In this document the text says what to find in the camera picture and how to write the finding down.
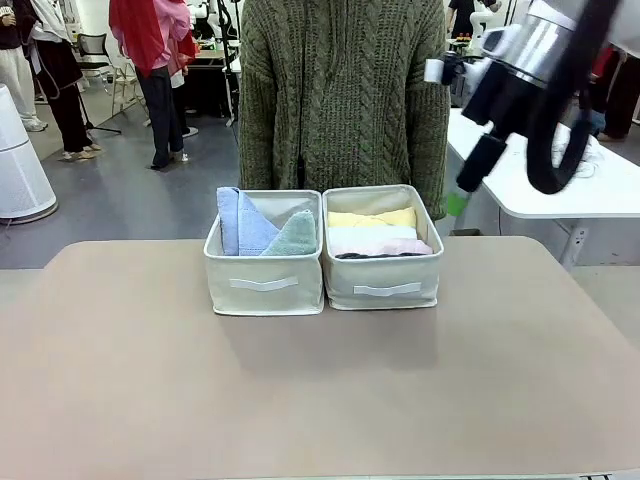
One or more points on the cream fabric storage bin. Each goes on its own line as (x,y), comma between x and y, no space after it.
(385,272)
(265,295)

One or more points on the light blue towel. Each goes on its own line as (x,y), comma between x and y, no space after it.
(245,230)

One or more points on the white perforated cylinder unit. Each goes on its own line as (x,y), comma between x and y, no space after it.
(22,165)

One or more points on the pale yellow towel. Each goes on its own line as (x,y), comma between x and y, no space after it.
(350,219)

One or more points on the figure in black trousers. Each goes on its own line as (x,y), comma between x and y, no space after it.
(70,115)

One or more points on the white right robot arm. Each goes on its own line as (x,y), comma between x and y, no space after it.
(545,45)

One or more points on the sage green towel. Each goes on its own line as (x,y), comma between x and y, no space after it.
(295,237)

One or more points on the person torso green knit sweater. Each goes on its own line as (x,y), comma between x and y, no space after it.
(350,100)

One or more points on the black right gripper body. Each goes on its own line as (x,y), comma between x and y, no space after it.
(500,105)

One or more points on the bystander in dark wide trousers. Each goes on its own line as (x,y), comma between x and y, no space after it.
(160,120)

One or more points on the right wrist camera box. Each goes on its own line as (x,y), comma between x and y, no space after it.
(434,70)

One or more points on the small white background robot arm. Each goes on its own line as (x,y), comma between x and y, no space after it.
(478,20)

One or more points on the dark grey towel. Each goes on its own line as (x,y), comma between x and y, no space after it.
(350,255)

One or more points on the white crumpled garment heap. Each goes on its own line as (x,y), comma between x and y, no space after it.
(592,160)

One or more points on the person's left forearm green sleeve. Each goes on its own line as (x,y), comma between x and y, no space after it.
(430,150)

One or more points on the pale pink towel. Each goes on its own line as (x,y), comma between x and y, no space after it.
(395,247)

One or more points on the white rolled towel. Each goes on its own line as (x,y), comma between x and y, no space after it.
(370,234)

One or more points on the figure in white trousers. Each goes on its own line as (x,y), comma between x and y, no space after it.
(17,85)

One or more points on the white side table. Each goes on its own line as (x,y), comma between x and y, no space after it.
(600,200)

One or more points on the dark mesh office chair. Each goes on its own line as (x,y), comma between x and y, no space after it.
(92,50)

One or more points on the pale folding chair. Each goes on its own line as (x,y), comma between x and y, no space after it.
(122,69)

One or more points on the black tripod stand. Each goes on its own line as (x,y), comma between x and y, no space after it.
(105,130)

